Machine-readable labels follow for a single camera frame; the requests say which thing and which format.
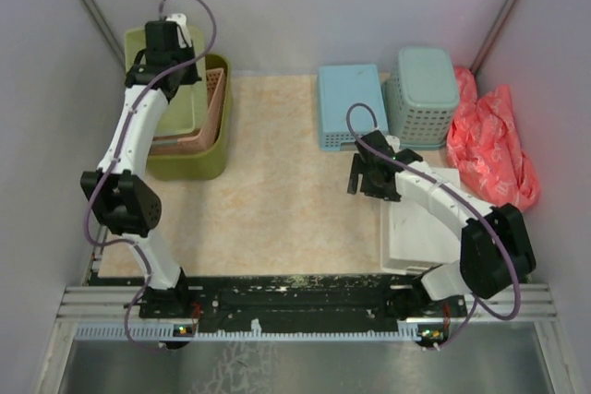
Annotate light green perforated bin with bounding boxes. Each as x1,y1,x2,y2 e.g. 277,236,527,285
124,27,208,137

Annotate white plastic bin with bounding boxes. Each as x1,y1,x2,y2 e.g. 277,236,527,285
379,165,463,278

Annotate light blue perforated bin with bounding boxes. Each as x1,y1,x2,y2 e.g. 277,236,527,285
316,64,389,151

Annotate pale green perforated basket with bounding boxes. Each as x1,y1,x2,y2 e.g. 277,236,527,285
382,46,460,150

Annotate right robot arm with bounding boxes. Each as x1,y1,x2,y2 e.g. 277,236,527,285
348,130,537,316

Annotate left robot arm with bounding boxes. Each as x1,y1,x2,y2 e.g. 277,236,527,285
80,14,201,317

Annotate olive green tub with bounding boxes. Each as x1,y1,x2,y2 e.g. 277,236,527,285
147,54,233,181

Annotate salmon pink perforated bin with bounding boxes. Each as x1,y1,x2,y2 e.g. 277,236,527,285
149,68,226,156

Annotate red plastic bag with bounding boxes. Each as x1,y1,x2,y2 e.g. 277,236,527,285
446,67,541,212

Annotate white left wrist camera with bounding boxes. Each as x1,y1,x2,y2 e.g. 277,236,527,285
165,13,193,48

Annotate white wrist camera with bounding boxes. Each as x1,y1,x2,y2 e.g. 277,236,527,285
165,13,193,48
385,135,400,151

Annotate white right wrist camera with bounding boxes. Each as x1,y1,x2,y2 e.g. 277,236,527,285
385,135,400,151

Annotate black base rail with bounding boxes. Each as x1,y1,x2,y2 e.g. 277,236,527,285
139,274,467,334

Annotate white slotted cable duct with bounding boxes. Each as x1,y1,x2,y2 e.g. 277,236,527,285
73,318,452,340

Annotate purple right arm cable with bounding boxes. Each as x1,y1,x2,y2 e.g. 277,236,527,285
345,102,524,352

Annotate aluminium frame rail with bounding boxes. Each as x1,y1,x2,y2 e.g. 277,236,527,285
461,282,558,321

